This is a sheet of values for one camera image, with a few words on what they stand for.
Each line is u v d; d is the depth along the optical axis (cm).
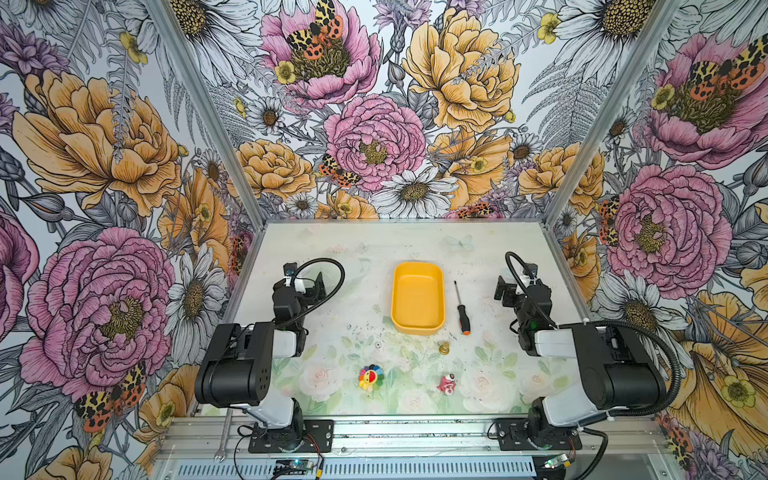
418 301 102
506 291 86
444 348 87
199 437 76
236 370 45
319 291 82
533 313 72
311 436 73
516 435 74
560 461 71
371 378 82
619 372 45
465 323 92
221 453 72
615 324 50
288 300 73
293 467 71
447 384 78
